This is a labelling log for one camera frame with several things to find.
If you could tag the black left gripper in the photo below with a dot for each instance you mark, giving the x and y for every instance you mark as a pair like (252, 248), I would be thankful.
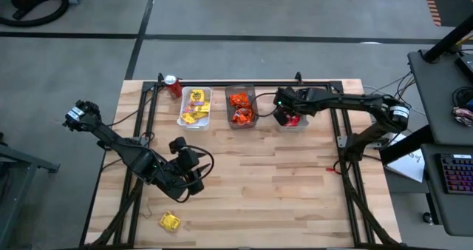
(181, 176)

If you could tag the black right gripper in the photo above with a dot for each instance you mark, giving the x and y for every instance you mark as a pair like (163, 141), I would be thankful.
(299, 102)

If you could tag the red candy pack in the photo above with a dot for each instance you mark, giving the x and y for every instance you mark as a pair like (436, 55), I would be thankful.
(294, 121)

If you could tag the yellow candy pack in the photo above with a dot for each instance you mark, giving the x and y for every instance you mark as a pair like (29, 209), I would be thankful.
(188, 117)
(203, 115)
(201, 107)
(170, 221)
(196, 94)

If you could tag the orange candy pack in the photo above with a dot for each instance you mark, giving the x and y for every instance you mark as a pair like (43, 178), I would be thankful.
(237, 120)
(239, 100)
(249, 114)

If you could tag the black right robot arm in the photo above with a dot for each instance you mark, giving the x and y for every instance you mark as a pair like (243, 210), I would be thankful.
(351, 100)

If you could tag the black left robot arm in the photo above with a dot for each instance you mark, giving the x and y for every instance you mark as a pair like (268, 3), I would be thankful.
(118, 146)

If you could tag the white plastic bin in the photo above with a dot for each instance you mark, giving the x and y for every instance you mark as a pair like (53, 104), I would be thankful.
(295, 128)
(196, 128)

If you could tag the grey translucent plastic bin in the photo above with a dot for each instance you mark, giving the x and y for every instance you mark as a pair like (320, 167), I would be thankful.
(242, 88)

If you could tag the small red tag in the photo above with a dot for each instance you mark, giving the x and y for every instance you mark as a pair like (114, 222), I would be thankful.
(330, 169)

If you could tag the red soda can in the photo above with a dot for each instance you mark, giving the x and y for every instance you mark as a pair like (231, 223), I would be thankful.
(174, 88)

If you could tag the white paper sheet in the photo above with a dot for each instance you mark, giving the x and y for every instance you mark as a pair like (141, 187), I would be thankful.
(412, 166)

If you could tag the grey desk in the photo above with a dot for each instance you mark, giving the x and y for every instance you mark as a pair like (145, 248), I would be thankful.
(432, 94)
(432, 205)

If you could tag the black pole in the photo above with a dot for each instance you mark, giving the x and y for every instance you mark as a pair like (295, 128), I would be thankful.
(449, 39)

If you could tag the colourful wrapper pile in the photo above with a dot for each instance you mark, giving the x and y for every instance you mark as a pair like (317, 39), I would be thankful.
(462, 115)

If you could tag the black device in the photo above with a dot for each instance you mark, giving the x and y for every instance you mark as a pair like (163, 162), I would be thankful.
(466, 69)

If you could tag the black caster wheel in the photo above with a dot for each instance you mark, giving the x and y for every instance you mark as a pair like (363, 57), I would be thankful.
(427, 217)

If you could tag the grey metal stand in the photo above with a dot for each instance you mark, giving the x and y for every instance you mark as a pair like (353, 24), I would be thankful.
(29, 158)

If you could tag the backlit black keyboard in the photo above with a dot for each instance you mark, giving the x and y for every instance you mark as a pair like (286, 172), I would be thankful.
(458, 174)

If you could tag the dark rug orange fringe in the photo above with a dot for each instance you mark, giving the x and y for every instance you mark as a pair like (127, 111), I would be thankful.
(454, 6)

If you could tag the silver metal bracket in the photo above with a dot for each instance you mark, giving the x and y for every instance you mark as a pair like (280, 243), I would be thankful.
(341, 141)

